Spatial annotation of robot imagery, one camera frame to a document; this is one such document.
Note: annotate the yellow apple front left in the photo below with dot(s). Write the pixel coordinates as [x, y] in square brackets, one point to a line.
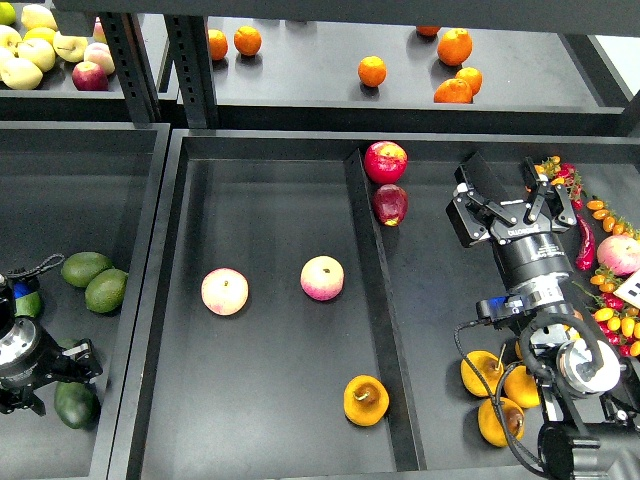
[21, 74]

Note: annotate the black tray divider right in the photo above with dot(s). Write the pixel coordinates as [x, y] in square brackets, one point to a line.
[564, 354]

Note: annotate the black tray divider centre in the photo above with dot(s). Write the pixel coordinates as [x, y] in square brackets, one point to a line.
[403, 424]

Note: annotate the black tray divider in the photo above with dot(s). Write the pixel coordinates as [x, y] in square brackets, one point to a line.
[403, 424]
[564, 354]

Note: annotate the red chili pepper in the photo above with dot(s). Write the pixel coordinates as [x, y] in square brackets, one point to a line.
[586, 255]

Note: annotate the orange upper left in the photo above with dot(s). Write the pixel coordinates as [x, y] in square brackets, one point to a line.
[247, 40]

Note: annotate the bright red apple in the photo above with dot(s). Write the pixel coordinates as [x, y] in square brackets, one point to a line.
[385, 162]

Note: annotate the yellow pear bottom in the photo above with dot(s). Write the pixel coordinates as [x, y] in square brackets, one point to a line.
[490, 426]

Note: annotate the cherry tomato bunch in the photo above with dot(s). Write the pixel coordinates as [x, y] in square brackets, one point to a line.
[564, 173]
[617, 319]

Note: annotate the orange under top shelf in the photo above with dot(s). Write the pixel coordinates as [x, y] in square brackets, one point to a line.
[428, 31]

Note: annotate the left black shelf post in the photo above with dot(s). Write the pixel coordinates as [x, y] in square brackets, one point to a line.
[132, 67]

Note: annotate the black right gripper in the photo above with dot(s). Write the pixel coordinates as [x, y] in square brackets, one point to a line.
[524, 235]

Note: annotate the green avocado far left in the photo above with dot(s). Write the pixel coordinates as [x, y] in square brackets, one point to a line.
[29, 305]

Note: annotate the light green avocado upper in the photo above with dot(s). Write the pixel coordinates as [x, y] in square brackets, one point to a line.
[81, 268]

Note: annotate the black middle tray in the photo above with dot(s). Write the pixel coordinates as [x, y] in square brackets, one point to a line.
[259, 394]

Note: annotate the large orange upper right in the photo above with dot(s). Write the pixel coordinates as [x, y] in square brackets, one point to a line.
[455, 46]

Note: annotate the green avocado lying flat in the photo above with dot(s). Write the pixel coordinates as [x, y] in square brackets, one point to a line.
[67, 345]

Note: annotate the black tray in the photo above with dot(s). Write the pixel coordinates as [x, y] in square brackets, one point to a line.
[259, 394]
[68, 187]

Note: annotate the upper cherry tomato bunch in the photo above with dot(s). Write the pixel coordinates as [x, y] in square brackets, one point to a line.
[564, 173]

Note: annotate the dark green avocado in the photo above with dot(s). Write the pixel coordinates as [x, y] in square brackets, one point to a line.
[76, 405]

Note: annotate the white label card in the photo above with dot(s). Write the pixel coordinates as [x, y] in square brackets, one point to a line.
[629, 290]

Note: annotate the light green avocado lower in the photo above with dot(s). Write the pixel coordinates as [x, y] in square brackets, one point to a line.
[105, 293]

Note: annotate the pink apple centre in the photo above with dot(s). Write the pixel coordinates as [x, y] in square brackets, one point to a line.
[322, 278]

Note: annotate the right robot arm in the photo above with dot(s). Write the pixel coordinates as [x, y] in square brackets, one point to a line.
[580, 438]

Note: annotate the pink apple right edge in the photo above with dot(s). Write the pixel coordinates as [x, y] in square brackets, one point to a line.
[620, 254]

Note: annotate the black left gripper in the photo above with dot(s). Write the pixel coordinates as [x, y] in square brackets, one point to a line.
[44, 365]

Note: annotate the pink apple left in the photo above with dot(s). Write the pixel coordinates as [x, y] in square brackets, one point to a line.
[224, 291]

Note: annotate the black left tray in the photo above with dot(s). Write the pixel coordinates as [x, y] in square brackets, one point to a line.
[68, 187]

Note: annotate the red apple on shelf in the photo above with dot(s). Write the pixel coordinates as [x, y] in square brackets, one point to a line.
[89, 76]

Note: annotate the orange centre shelf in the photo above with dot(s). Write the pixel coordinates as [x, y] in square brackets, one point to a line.
[372, 71]

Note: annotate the orange right small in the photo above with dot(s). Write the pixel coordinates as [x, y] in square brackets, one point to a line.
[472, 76]

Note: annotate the pink apple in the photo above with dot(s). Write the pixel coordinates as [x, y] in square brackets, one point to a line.
[322, 278]
[224, 291]

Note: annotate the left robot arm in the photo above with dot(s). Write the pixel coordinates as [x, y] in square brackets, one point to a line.
[19, 335]

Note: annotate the lower cherry tomato bunch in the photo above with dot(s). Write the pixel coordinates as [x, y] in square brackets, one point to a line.
[617, 319]

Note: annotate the orange front right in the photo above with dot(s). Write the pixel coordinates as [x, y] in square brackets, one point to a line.
[453, 91]

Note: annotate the light green avocado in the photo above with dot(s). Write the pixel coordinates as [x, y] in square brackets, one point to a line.
[81, 268]
[105, 293]

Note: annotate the dark red apple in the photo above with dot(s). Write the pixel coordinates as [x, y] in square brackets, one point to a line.
[390, 204]

